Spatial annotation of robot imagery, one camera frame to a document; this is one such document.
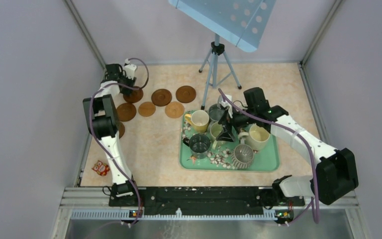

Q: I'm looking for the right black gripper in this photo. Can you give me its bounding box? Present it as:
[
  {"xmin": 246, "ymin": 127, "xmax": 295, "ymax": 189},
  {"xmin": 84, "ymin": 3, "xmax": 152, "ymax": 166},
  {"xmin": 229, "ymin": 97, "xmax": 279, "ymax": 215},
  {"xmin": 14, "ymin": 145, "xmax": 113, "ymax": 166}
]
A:
[{"xmin": 216, "ymin": 105, "xmax": 256, "ymax": 142}]

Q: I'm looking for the dark brown wooden coaster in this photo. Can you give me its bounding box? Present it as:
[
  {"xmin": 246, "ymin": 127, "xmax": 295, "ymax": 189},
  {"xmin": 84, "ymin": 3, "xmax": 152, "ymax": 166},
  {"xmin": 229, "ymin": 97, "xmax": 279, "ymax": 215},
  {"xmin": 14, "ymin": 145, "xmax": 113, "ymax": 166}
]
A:
[
  {"xmin": 123, "ymin": 87, "xmax": 144, "ymax": 104},
  {"xmin": 176, "ymin": 86, "xmax": 196, "ymax": 104},
  {"xmin": 151, "ymin": 89, "xmax": 172, "ymax": 107}
]

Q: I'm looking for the dark grey mug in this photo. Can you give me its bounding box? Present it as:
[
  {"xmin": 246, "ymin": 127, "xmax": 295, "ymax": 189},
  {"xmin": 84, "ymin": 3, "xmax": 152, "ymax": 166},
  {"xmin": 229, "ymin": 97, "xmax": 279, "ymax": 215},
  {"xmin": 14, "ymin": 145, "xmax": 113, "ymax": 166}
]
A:
[{"xmin": 182, "ymin": 133, "xmax": 211, "ymax": 159}]

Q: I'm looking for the green floral serving tray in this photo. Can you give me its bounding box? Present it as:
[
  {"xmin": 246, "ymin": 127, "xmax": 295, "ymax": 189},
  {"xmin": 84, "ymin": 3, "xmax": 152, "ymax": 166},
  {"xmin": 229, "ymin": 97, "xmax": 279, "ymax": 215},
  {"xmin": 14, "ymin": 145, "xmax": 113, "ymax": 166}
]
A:
[{"xmin": 179, "ymin": 117, "xmax": 280, "ymax": 172}]

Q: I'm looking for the yellow mug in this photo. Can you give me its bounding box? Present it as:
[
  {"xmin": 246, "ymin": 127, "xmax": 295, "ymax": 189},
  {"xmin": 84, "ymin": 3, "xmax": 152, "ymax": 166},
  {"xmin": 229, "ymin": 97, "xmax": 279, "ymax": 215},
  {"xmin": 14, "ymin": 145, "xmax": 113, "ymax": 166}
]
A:
[{"xmin": 184, "ymin": 110, "xmax": 210, "ymax": 133}]

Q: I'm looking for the light woven rattan coaster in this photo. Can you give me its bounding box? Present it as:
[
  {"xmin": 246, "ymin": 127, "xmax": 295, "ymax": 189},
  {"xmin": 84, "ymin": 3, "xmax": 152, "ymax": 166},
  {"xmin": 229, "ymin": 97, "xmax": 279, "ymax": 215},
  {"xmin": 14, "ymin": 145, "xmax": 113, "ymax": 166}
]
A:
[
  {"xmin": 138, "ymin": 102, "xmax": 156, "ymax": 117},
  {"xmin": 165, "ymin": 102, "xmax": 185, "ymax": 119}
]

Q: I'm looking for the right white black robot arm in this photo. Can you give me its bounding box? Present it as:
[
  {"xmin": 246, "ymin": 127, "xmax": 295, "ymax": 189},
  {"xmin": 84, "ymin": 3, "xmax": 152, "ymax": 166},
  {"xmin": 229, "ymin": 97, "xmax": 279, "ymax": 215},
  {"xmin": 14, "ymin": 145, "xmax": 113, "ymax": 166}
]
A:
[{"xmin": 218, "ymin": 87, "xmax": 359, "ymax": 205}]

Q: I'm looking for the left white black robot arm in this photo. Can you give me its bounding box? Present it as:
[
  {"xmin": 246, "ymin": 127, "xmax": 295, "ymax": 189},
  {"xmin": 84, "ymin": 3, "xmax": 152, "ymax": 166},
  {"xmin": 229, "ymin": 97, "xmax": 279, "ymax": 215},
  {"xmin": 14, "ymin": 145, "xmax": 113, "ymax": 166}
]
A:
[{"xmin": 83, "ymin": 60, "xmax": 140, "ymax": 206}]

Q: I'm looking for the light green mug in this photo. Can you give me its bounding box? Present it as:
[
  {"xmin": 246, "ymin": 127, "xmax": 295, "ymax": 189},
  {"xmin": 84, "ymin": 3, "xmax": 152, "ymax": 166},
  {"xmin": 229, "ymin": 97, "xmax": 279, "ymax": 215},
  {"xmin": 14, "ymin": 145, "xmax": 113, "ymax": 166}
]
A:
[{"xmin": 208, "ymin": 122, "xmax": 226, "ymax": 150}]

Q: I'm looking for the grey ribbed mug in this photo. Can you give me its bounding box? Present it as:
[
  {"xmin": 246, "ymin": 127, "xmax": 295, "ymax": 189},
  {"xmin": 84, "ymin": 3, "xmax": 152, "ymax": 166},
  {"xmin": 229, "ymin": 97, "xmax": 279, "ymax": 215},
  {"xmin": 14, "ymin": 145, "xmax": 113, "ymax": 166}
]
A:
[{"xmin": 208, "ymin": 104, "xmax": 227, "ymax": 122}]

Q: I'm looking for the grey striped mug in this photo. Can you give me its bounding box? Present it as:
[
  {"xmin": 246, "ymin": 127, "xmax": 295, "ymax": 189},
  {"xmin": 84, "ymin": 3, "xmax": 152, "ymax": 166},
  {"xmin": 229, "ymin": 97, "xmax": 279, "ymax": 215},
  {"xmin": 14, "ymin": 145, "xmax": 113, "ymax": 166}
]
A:
[{"xmin": 231, "ymin": 139, "xmax": 255, "ymax": 170}]

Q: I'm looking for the cream mug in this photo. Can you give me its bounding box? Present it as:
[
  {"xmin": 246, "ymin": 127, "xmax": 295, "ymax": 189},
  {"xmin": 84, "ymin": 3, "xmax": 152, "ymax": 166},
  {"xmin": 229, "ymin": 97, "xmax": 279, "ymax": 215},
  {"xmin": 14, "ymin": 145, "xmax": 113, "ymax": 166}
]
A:
[{"xmin": 238, "ymin": 124, "xmax": 271, "ymax": 151}]

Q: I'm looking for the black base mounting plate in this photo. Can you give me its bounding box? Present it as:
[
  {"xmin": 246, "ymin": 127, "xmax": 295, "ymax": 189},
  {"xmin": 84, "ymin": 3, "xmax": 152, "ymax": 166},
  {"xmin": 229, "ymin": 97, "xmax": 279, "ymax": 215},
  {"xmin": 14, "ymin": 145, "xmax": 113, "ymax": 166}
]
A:
[{"xmin": 108, "ymin": 186, "xmax": 305, "ymax": 216}]

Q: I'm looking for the blue tripod stand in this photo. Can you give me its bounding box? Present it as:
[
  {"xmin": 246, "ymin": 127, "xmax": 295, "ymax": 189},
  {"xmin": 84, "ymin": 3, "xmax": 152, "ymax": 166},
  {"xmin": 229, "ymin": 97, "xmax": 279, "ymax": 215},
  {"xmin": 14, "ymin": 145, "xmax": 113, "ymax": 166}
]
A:
[{"xmin": 198, "ymin": 33, "xmax": 242, "ymax": 110}]

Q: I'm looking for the red owl sticker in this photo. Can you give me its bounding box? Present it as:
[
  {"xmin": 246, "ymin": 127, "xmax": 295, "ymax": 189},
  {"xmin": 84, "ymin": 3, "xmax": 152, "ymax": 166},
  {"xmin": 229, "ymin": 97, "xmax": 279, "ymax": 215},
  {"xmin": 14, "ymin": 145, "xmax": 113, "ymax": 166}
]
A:
[{"xmin": 92, "ymin": 160, "xmax": 110, "ymax": 176}]

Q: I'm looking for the blue perforated panel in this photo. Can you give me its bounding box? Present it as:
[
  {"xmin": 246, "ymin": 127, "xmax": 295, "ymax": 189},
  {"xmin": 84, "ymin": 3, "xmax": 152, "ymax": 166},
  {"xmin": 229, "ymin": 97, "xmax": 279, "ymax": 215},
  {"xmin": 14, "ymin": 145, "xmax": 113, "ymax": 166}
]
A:
[{"xmin": 169, "ymin": 0, "xmax": 276, "ymax": 52}]

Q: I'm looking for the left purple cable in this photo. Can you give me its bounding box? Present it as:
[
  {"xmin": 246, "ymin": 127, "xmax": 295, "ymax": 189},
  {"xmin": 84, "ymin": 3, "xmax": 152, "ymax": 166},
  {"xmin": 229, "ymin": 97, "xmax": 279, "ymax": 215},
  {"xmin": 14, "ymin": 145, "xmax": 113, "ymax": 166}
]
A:
[{"xmin": 89, "ymin": 57, "xmax": 149, "ymax": 228}]

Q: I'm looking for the purple cable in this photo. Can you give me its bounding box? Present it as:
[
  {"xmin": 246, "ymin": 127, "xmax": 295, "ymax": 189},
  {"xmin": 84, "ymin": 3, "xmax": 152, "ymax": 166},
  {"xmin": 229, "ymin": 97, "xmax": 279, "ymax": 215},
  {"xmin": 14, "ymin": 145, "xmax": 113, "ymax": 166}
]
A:
[
  {"xmin": 218, "ymin": 88, "xmax": 322, "ymax": 226},
  {"xmin": 89, "ymin": 57, "xmax": 149, "ymax": 228}
]

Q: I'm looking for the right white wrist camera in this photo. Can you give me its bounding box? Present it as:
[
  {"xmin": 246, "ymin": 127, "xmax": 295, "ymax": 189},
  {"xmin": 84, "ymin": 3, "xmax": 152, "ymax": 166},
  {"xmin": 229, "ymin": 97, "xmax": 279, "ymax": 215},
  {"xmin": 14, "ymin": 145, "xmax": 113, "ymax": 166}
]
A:
[{"xmin": 217, "ymin": 95, "xmax": 233, "ymax": 118}]

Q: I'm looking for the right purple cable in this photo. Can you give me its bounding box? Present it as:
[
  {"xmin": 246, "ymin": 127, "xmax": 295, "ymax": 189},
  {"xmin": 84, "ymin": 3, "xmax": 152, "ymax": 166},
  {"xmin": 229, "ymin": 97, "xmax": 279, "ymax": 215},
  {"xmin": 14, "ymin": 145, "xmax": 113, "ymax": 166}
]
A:
[{"xmin": 218, "ymin": 88, "xmax": 322, "ymax": 226}]

